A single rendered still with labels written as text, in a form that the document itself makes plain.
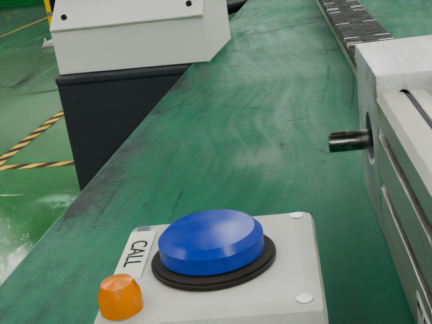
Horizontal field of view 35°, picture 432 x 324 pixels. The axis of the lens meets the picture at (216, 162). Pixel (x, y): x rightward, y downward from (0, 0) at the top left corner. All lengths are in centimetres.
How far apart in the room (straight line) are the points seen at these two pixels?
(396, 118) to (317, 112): 32
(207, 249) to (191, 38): 71
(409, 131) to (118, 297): 15
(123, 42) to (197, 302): 75
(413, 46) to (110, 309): 26
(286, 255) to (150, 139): 38
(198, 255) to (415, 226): 9
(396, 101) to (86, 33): 68
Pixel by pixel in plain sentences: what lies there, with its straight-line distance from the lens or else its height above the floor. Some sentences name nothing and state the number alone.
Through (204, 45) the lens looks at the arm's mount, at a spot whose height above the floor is 80.
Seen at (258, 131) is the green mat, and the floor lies 78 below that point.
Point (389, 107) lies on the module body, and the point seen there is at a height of 86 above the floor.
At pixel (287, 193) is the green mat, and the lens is 47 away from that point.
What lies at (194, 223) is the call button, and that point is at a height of 85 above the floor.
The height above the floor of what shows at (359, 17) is 81.
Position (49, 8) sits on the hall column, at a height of 36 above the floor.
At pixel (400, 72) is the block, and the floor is 87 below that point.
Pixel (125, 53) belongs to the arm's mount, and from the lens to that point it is 97.
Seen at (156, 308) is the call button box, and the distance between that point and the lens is 24.
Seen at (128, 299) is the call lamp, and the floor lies 85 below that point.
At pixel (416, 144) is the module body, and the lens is 29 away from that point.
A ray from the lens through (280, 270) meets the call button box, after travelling 25.
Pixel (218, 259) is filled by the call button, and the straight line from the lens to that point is 24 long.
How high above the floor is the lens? 96
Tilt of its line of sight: 20 degrees down
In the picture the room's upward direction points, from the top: 8 degrees counter-clockwise
